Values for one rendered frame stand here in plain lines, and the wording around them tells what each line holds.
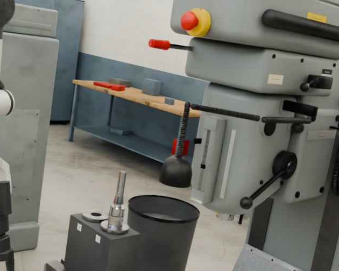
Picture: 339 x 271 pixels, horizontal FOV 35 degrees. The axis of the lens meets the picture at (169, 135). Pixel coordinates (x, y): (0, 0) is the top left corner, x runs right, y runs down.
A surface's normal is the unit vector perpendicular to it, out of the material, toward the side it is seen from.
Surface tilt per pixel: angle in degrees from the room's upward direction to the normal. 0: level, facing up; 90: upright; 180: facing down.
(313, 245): 90
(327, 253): 90
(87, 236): 90
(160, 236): 93
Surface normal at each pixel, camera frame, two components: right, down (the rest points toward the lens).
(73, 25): 0.70, 0.24
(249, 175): 0.29, 0.22
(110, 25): -0.69, 0.03
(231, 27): -0.46, 0.10
